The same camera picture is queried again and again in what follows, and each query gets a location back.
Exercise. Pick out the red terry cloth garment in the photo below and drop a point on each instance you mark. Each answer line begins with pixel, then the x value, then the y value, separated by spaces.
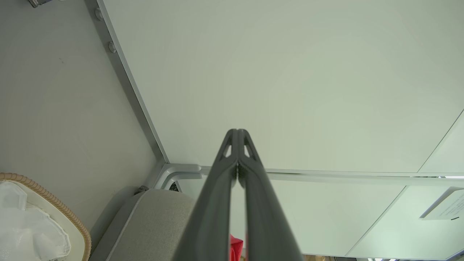
pixel 236 248

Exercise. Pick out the wicker laundry basket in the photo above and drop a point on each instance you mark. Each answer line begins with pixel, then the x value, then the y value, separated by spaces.
pixel 59 210

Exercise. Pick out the large white partition panel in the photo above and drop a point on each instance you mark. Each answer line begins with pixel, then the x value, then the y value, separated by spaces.
pixel 290 72

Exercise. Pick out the grey partition corner foot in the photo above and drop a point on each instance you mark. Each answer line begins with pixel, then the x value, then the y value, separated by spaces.
pixel 174 172

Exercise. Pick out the grey partition levelling stud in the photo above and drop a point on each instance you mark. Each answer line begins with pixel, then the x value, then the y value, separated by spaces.
pixel 98 13
pixel 112 47

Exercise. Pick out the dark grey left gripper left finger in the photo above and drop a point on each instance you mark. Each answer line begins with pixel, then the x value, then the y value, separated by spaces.
pixel 214 217

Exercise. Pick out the grey partition foot with caster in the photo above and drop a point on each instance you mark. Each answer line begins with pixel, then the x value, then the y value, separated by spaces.
pixel 38 2

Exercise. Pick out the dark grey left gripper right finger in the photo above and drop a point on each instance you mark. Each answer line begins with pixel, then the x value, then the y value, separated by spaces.
pixel 264 217

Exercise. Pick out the white paper sign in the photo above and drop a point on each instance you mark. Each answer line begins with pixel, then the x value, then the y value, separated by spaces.
pixel 446 204

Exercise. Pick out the white clothing pile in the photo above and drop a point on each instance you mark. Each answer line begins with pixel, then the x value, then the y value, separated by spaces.
pixel 32 232

